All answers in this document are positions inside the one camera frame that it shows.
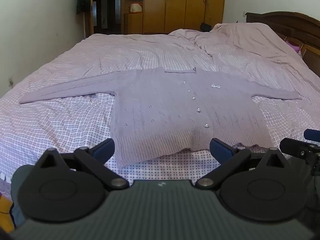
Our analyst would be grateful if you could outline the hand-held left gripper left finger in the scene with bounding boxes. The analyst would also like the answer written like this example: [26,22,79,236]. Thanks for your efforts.
[32,138,130,190]

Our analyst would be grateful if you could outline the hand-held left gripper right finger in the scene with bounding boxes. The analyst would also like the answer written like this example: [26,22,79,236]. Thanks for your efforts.
[195,138,292,190]

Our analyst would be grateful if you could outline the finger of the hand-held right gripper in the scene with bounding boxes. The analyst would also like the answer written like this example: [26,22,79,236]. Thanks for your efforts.
[279,138,320,159]
[304,129,320,142]

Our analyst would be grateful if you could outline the lilac knit cardigan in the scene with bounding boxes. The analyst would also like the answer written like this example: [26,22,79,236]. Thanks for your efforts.
[19,66,303,169]

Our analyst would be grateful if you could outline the purple cloth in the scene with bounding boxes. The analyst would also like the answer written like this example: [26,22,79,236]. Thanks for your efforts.
[285,39,304,53]

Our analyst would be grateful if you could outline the pink checked bed cover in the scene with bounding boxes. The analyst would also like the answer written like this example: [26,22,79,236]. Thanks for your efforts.
[0,22,320,200]

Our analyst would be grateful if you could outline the dark wooden headboard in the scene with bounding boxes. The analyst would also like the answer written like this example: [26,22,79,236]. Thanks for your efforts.
[245,11,320,78]

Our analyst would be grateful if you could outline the pink box on shelf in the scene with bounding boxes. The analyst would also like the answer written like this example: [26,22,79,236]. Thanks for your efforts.
[129,2,143,13]

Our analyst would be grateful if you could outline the wooden wardrobe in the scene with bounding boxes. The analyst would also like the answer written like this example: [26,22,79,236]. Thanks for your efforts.
[121,0,227,35]

